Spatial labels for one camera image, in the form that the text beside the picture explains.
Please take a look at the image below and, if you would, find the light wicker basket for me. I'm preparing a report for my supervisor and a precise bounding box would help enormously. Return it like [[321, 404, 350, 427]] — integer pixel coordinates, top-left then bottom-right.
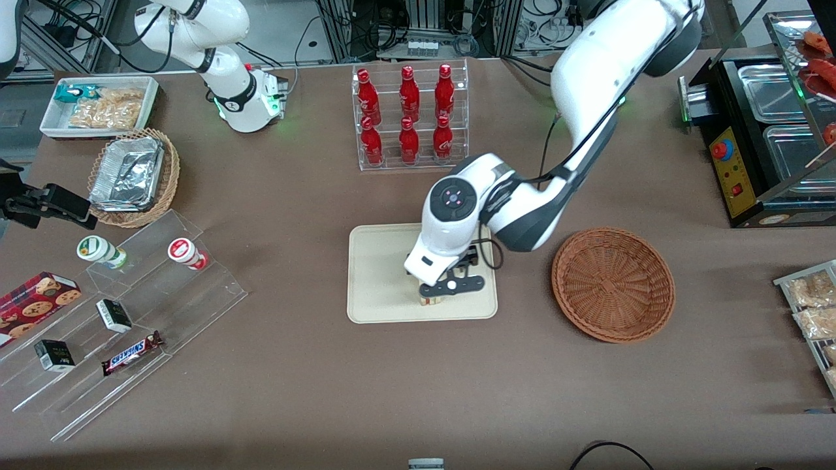
[[86, 127, 181, 229]]

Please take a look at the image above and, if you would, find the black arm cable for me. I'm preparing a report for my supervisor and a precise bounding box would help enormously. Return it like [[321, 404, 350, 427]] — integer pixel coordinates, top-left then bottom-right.
[[537, 111, 564, 185]]

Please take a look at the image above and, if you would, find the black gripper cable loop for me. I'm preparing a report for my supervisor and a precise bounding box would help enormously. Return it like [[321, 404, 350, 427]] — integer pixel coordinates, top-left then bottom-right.
[[475, 222, 505, 271]]

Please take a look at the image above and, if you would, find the foil wrapped sandwich pack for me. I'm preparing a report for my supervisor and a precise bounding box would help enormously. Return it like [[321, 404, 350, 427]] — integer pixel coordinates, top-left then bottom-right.
[[89, 196, 157, 213], [89, 136, 165, 208]]

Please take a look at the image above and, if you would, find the strawberry yogurt cup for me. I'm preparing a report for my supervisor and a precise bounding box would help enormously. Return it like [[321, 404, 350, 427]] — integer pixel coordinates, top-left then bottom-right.
[[167, 237, 210, 272]]

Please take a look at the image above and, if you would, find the black floor cable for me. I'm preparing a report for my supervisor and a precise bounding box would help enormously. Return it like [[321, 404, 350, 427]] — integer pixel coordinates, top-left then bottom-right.
[[567, 441, 656, 470]]

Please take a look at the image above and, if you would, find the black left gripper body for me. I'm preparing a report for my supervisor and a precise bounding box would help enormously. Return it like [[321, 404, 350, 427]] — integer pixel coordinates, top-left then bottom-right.
[[456, 245, 484, 278]]

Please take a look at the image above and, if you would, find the black box white label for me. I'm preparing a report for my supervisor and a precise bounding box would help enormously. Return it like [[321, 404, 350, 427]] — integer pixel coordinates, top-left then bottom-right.
[[95, 298, 133, 334]]

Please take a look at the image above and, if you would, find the white rectangular bin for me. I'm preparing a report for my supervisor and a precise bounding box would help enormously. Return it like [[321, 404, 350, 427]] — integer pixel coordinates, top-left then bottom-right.
[[39, 75, 161, 141]]

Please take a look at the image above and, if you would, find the grey snack tray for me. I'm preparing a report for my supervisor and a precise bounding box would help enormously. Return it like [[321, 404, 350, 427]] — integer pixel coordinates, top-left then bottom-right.
[[773, 259, 836, 400]]

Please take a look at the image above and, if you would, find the red tartan cookie box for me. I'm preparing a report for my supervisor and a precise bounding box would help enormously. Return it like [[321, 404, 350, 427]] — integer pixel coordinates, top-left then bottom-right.
[[0, 272, 83, 348]]

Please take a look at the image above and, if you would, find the cream plastic tray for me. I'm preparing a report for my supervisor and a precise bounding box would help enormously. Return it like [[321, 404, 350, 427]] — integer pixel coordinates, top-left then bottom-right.
[[346, 223, 499, 325]]

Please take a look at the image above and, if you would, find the steel food pan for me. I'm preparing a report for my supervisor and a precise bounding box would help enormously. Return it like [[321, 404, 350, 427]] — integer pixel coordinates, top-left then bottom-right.
[[737, 63, 809, 124], [762, 124, 836, 198]]

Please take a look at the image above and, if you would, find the black food warmer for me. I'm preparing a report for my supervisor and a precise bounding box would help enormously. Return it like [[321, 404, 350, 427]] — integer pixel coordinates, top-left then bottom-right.
[[678, 10, 836, 229]]

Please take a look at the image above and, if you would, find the clear acrylic bottle rack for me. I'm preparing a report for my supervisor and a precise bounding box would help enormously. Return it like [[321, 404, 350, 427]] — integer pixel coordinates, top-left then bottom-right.
[[352, 58, 470, 172]]

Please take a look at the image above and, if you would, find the green sunflower yogurt cup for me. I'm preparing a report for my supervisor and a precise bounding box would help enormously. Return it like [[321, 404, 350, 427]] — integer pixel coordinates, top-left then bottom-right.
[[76, 234, 129, 270]]

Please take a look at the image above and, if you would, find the aluminium frame rack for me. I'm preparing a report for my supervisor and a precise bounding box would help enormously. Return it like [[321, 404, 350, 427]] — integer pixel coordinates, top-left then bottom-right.
[[317, 0, 523, 63]]

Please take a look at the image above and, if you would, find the clear bag of chips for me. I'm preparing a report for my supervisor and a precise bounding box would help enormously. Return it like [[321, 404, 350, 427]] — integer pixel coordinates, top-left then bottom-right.
[[68, 87, 146, 131]]

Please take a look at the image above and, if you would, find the brown wicker basket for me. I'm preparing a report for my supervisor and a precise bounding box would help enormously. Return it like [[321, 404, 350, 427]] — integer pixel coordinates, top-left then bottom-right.
[[551, 226, 676, 345]]

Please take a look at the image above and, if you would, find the black box gold print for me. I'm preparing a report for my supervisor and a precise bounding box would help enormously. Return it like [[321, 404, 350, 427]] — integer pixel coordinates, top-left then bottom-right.
[[34, 339, 76, 373]]

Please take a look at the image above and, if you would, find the Snickers chocolate bar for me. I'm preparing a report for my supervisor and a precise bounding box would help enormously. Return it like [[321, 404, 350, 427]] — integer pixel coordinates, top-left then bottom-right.
[[101, 330, 165, 377]]

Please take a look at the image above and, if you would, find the teal snack packet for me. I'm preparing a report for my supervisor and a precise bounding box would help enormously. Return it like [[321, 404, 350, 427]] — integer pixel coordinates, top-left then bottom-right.
[[54, 83, 100, 103]]

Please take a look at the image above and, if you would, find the red soda bottle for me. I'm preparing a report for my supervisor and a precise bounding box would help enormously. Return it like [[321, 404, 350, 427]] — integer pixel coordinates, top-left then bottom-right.
[[398, 116, 420, 165], [434, 63, 456, 118], [399, 65, 421, 121], [432, 115, 455, 161], [357, 69, 383, 126], [360, 116, 384, 166]]

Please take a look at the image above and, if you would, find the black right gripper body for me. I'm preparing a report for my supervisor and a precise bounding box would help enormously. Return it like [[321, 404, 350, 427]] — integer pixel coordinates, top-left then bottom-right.
[[0, 175, 46, 230]]

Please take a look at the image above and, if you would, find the clear acrylic tiered shelf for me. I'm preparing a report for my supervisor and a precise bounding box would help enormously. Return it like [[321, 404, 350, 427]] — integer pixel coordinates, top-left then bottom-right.
[[0, 209, 249, 443]]

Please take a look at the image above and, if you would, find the red sausage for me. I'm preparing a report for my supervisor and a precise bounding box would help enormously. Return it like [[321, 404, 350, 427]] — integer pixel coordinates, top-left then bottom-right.
[[802, 30, 835, 54], [799, 57, 836, 99]]

